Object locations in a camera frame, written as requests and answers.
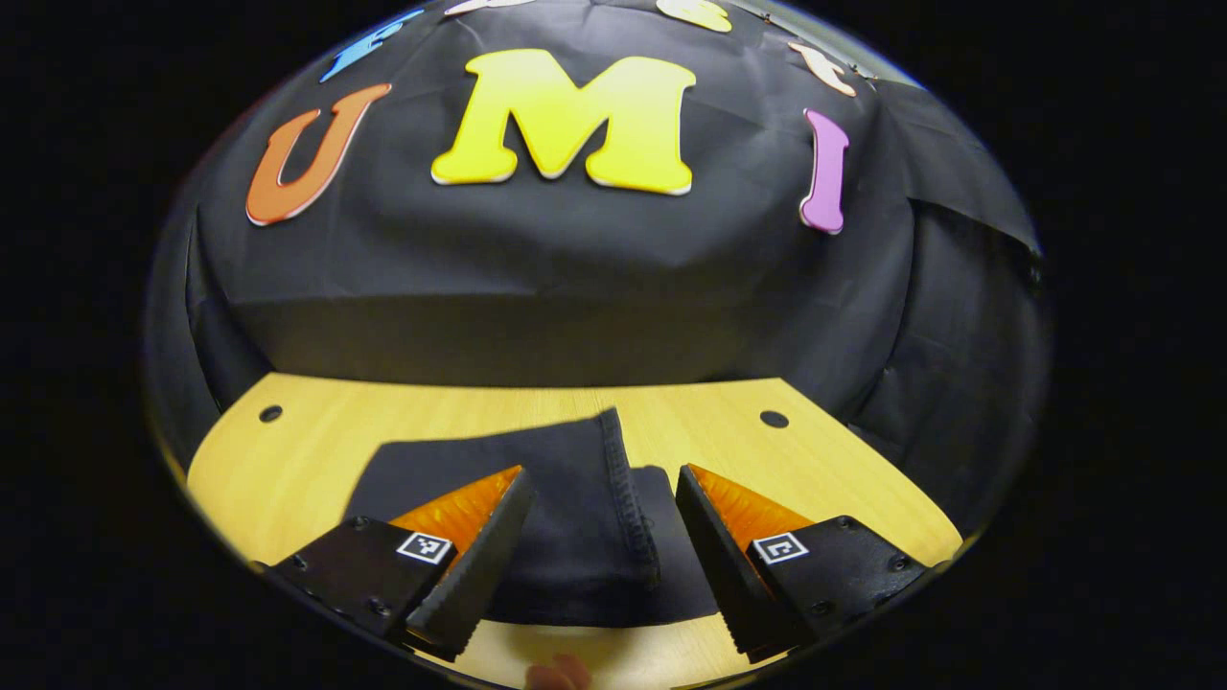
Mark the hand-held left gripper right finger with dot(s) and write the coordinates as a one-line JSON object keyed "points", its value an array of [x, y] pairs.
{"points": [[719, 565]]}

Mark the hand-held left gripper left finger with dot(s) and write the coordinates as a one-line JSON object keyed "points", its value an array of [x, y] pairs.
{"points": [[479, 565]]}

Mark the dark jeans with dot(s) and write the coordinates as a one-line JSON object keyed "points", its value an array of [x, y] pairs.
{"points": [[575, 517]]}

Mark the black backdrop cloth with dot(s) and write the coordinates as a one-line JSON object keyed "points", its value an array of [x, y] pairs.
{"points": [[575, 259]]}

